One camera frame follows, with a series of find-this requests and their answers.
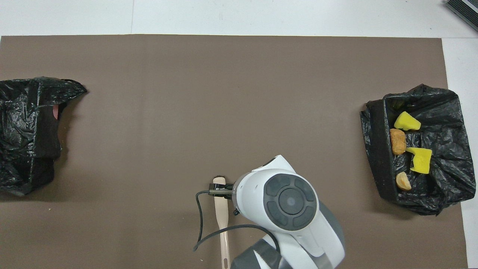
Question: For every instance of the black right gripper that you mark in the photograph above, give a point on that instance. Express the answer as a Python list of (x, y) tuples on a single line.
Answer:
[(229, 190)]

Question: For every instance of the beige brush black bristles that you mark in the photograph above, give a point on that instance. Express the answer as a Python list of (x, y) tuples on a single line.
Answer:
[(223, 220)]

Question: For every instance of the pale curled pastry piece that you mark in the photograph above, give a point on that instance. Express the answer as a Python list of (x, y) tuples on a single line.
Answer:
[(403, 182)]

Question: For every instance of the brown fried nugget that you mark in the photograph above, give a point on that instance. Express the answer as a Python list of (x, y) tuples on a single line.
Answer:
[(398, 142)]

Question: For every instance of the notched yellow sponge piece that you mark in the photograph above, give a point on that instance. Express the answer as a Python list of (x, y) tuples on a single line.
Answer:
[(422, 160)]

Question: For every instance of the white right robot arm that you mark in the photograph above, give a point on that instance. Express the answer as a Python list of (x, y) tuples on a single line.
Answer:
[(257, 194)]

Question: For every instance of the black bag-lined trash bin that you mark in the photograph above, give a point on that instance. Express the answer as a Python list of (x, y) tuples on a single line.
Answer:
[(440, 164), (22, 168)]

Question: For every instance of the brown table mat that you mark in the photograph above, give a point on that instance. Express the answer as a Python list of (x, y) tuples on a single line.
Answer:
[(168, 93)]

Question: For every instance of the dark ribbed panel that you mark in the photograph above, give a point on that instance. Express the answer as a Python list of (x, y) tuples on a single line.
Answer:
[(465, 9)]

